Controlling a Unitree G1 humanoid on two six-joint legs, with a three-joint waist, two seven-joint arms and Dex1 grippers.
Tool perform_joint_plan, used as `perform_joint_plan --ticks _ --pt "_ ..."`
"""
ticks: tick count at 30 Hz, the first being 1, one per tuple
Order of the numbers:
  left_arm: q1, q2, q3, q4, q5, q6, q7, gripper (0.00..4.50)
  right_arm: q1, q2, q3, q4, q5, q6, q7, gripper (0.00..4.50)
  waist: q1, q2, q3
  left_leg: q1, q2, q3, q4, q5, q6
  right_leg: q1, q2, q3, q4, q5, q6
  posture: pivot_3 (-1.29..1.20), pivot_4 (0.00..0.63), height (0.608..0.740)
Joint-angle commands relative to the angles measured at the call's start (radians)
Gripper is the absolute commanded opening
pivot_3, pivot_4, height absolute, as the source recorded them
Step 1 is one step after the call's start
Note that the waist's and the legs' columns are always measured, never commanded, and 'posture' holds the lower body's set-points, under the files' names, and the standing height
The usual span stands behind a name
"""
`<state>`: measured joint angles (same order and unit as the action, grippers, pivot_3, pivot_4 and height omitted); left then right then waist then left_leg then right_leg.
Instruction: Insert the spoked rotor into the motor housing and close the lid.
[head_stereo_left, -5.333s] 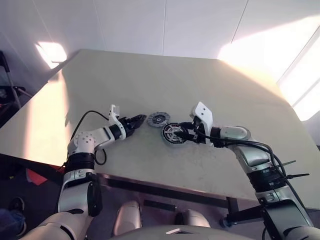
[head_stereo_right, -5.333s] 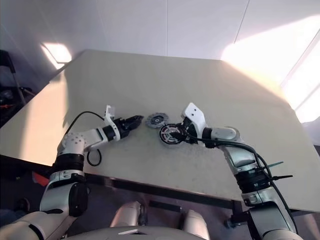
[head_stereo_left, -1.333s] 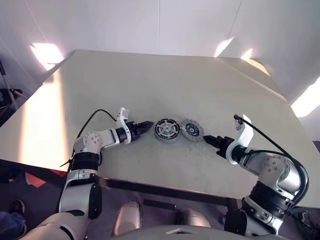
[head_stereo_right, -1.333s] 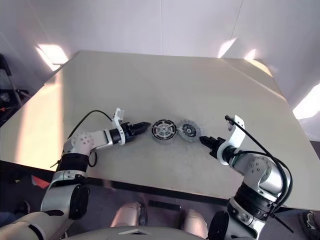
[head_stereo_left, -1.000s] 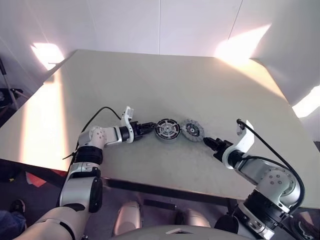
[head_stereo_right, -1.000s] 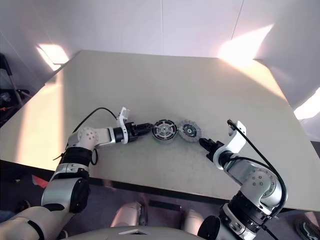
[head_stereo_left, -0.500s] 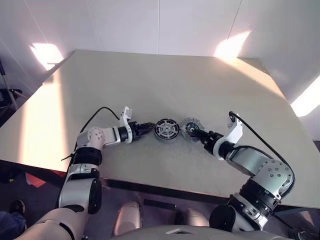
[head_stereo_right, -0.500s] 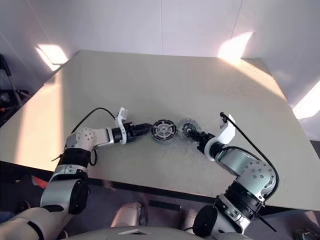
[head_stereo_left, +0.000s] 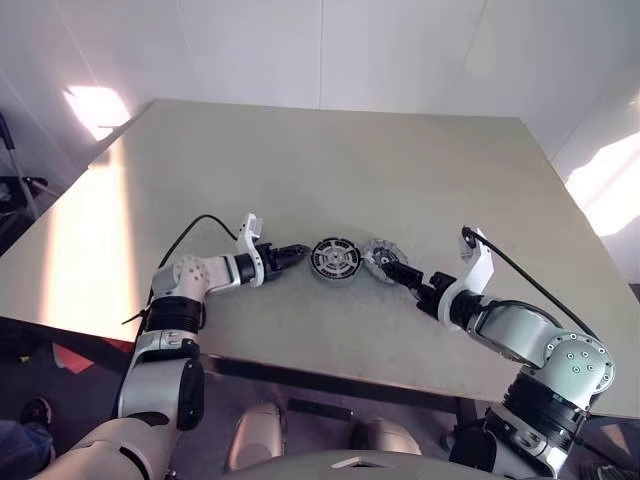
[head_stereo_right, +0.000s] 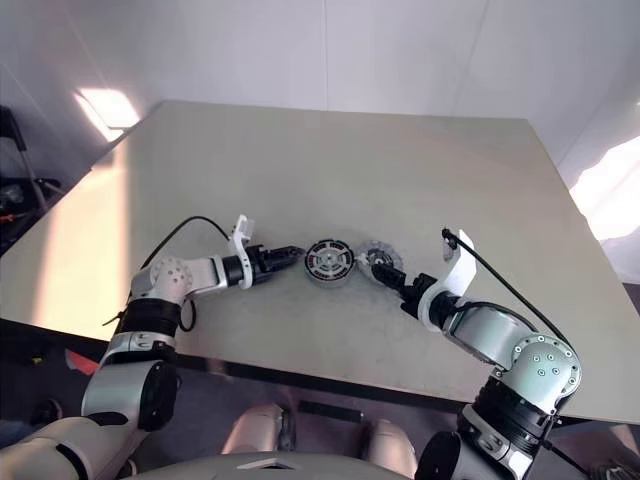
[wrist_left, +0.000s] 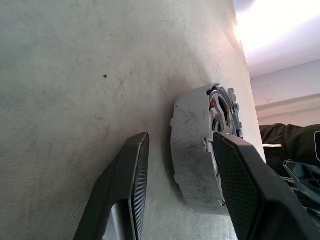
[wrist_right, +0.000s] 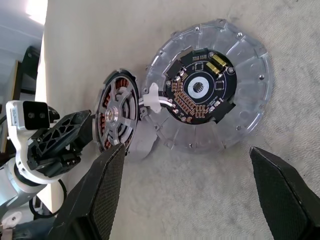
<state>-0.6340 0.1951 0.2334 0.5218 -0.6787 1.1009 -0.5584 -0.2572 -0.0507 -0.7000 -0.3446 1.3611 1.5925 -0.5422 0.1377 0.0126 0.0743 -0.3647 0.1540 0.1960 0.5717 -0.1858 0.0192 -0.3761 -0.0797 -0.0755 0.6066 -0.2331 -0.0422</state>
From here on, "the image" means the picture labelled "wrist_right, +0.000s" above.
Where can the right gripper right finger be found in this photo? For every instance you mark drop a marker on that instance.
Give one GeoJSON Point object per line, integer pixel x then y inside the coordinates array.
{"type": "Point", "coordinates": [287, 200]}

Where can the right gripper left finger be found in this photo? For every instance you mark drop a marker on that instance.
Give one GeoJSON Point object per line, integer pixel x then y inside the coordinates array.
{"type": "Point", "coordinates": [100, 195]}

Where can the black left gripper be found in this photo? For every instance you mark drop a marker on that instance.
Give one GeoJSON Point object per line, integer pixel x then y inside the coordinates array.
{"type": "Point", "coordinates": [50, 165]}

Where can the motor stator with copper windings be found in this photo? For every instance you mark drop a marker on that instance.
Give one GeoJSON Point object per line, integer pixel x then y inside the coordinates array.
{"type": "Point", "coordinates": [108, 98]}

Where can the black ring part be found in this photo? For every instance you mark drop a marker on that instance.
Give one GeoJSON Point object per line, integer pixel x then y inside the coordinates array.
{"type": "Point", "coordinates": [117, 110]}

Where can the grey motor cover with circuit board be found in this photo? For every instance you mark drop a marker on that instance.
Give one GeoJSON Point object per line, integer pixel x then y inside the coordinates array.
{"type": "Point", "coordinates": [250, 100]}

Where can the blue jeans of bystander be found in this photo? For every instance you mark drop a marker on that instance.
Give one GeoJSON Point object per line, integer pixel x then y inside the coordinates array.
{"type": "Point", "coordinates": [32, 227]}

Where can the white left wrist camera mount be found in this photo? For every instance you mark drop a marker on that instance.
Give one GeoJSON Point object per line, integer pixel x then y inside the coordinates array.
{"type": "Point", "coordinates": [15, 117]}

